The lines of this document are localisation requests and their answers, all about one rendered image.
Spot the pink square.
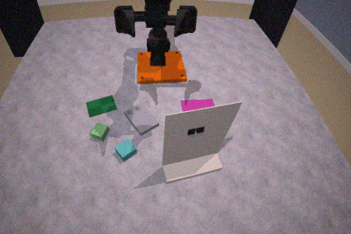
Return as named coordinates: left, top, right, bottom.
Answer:
left=181, top=99, right=214, bottom=111

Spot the teal cube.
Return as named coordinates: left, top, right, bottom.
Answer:
left=115, top=139, right=137, bottom=162

